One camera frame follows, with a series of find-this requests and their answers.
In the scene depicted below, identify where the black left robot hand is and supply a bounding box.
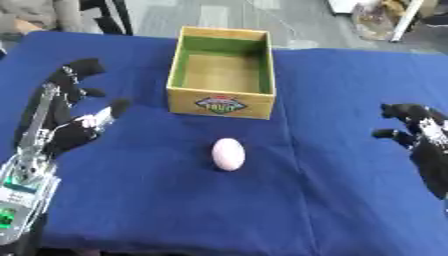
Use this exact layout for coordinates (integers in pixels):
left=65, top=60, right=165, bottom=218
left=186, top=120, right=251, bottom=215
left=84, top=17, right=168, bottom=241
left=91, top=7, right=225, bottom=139
left=12, top=57, right=133, bottom=160

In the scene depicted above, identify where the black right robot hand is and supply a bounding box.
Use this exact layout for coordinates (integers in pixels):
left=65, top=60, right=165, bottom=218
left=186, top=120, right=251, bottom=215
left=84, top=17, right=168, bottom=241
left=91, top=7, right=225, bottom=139
left=371, top=103, right=448, bottom=200

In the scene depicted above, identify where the tan cardboard box green inside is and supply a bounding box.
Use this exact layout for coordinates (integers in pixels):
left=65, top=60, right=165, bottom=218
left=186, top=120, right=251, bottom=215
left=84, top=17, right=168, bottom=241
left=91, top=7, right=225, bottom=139
left=164, top=26, right=277, bottom=121

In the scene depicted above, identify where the person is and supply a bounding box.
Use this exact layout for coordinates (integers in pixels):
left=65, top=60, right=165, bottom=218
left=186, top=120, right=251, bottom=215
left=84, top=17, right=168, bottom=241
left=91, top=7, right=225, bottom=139
left=0, top=0, right=84, bottom=35

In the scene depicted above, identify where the black chair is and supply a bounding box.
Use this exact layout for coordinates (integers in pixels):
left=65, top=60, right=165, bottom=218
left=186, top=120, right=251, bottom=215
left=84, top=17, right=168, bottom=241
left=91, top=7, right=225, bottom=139
left=78, top=0, right=135, bottom=36

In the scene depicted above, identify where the white pole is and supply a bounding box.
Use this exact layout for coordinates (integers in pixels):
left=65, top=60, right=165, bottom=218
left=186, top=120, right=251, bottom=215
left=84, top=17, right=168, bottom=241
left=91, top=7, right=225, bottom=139
left=388, top=0, right=427, bottom=43

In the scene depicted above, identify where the clear plastic bag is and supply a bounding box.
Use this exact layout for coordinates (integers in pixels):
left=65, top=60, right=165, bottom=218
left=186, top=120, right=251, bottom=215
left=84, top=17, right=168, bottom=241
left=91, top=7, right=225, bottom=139
left=350, top=0, right=420, bottom=42

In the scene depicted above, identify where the pale pink egg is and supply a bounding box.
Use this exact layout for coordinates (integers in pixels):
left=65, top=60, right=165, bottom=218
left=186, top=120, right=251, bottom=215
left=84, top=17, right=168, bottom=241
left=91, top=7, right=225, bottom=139
left=210, top=137, right=247, bottom=172

